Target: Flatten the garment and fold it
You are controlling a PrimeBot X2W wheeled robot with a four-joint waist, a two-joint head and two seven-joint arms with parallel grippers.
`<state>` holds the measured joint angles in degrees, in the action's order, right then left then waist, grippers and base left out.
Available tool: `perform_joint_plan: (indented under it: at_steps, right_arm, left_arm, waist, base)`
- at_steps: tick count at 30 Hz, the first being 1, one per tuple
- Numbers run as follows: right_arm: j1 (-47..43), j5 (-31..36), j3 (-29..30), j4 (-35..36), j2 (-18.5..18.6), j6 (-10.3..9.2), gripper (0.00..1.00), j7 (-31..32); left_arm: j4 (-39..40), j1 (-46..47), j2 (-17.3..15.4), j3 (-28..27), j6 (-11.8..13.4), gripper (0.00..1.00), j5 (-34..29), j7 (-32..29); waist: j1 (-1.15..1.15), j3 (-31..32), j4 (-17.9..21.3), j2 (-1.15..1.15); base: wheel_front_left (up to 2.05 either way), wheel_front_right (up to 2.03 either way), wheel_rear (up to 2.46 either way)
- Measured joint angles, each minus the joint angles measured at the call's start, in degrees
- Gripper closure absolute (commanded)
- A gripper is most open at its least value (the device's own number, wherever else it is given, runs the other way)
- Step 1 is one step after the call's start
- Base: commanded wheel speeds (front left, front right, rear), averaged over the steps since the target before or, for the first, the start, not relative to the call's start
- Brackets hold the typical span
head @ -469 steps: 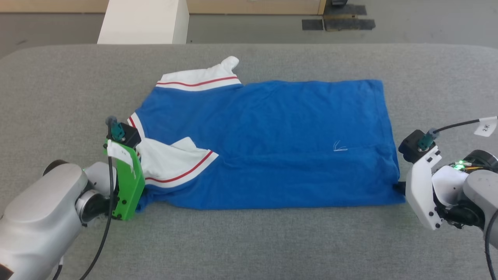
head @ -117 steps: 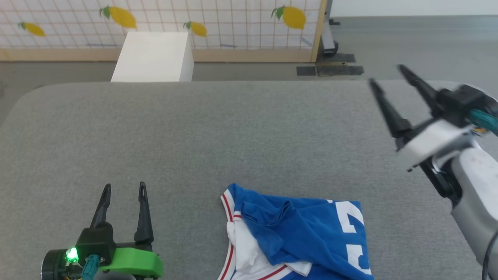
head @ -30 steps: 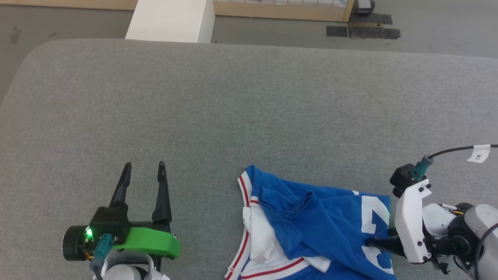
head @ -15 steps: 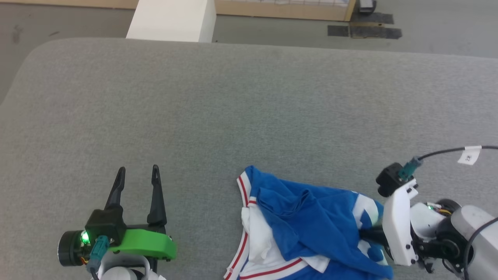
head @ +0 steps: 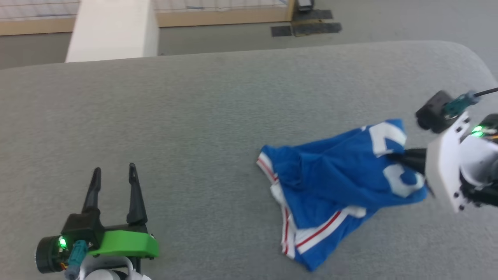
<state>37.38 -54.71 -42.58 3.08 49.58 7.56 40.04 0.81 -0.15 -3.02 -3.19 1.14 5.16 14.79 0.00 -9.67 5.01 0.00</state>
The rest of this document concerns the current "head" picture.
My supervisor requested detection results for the grey fabric sofa seat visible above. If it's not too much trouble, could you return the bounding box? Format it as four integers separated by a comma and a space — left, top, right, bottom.
0, 40, 498, 280

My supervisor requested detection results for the left gripper teal plug cable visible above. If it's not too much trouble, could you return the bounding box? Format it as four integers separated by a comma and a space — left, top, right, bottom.
64, 240, 88, 280

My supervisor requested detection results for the blue white sports jersey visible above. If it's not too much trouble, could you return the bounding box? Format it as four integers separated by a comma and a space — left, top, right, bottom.
256, 119, 429, 272

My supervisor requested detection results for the gripper teal plug cable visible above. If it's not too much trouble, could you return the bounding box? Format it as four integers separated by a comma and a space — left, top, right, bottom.
64, 240, 88, 280
442, 87, 498, 119

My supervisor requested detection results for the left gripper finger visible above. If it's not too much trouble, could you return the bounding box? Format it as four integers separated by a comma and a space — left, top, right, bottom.
126, 163, 148, 225
82, 167, 102, 213

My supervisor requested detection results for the small black floor mat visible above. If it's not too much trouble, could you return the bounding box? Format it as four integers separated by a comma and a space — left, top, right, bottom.
271, 25, 293, 38

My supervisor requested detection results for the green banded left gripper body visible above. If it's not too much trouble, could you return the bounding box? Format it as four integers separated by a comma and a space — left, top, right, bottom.
36, 212, 159, 273

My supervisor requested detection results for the white square pillar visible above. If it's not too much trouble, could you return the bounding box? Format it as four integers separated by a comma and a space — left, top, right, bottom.
65, 0, 160, 63

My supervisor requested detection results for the wide black floor mat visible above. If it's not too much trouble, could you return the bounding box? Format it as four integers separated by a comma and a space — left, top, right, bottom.
292, 21, 343, 37

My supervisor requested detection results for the light wooden floor frame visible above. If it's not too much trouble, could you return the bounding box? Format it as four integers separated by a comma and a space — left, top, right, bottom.
0, 0, 297, 36

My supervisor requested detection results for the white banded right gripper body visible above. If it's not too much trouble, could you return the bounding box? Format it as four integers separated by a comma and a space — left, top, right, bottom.
416, 91, 498, 213

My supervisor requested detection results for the right gripper teal plug cable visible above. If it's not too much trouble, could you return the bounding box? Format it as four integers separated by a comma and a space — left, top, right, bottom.
442, 87, 498, 119

